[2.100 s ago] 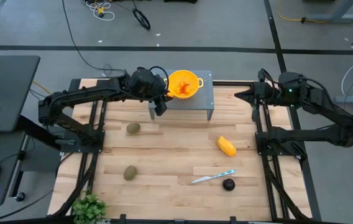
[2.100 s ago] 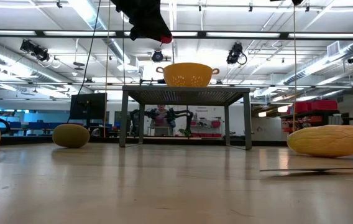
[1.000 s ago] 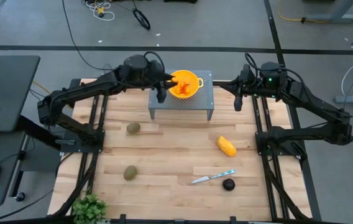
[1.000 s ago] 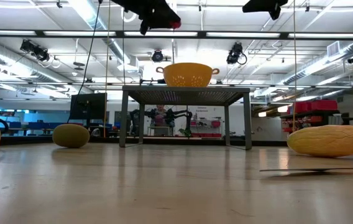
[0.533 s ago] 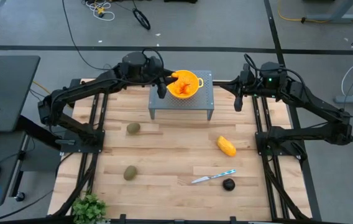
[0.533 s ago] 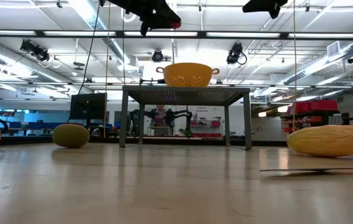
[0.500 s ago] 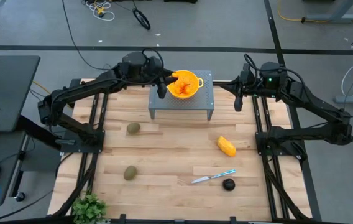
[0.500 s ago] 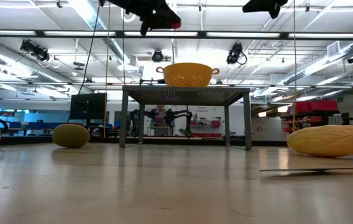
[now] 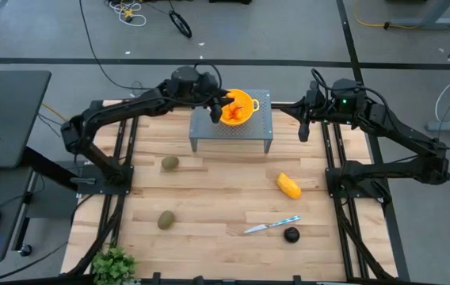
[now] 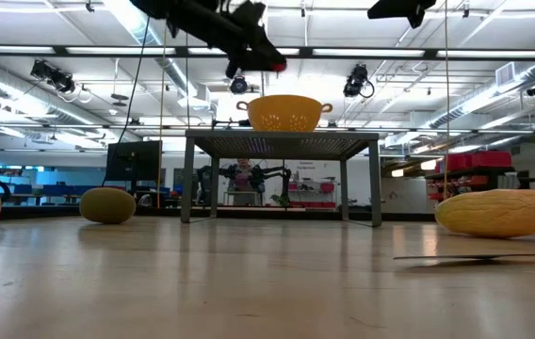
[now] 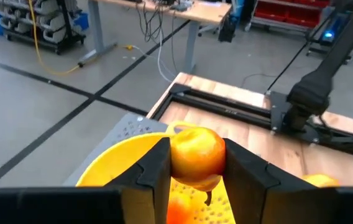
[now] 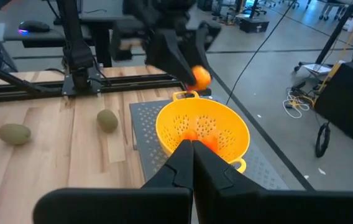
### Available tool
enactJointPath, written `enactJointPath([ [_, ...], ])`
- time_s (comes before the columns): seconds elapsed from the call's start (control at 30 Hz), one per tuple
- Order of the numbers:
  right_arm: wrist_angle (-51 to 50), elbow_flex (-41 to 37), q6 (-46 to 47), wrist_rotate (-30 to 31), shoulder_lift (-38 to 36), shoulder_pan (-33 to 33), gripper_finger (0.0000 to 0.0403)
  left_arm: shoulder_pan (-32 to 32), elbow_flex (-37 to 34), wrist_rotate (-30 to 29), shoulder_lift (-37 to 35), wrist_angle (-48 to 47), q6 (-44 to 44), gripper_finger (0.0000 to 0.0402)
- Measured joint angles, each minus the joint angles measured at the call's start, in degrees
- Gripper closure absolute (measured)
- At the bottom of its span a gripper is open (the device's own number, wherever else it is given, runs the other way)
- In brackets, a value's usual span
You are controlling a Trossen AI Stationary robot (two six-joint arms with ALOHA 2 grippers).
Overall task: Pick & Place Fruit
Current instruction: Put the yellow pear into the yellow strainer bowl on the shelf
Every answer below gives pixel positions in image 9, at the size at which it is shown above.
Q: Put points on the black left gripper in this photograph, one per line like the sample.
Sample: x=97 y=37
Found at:
x=215 y=99

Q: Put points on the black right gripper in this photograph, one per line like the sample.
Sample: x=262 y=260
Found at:
x=306 y=111

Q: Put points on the red yellow toy peach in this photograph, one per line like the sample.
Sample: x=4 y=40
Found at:
x=229 y=115
x=240 y=115
x=235 y=107

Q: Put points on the yellow toy corn cob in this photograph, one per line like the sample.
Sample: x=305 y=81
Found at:
x=288 y=186

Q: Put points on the brown green toy kiwi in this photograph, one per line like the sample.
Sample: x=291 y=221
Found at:
x=166 y=220
x=170 y=163

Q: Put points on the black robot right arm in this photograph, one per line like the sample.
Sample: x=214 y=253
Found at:
x=399 y=134

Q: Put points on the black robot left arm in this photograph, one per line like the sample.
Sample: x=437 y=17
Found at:
x=130 y=107

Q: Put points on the yellow plastic colander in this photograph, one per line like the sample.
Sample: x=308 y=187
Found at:
x=247 y=101

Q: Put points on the grey perforated metal stand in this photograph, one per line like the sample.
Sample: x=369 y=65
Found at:
x=256 y=126

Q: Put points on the dark purple toy plum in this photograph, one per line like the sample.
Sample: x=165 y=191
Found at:
x=291 y=235

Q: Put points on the green plant in white pot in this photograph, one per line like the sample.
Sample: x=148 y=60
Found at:
x=114 y=267

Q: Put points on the black standing desk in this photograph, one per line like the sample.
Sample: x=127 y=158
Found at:
x=11 y=118

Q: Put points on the grey desk surface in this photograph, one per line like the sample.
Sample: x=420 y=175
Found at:
x=7 y=198

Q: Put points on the black caster wheel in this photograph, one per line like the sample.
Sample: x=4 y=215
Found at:
x=25 y=250

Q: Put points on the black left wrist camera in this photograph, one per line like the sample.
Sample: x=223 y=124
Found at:
x=209 y=83

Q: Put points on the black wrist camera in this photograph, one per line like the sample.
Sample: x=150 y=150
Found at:
x=317 y=93
x=209 y=83

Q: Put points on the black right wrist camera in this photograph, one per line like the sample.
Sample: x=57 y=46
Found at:
x=317 y=93

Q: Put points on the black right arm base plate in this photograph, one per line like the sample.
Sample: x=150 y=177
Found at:
x=334 y=186

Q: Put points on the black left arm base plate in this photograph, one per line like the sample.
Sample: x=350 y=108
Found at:
x=90 y=186

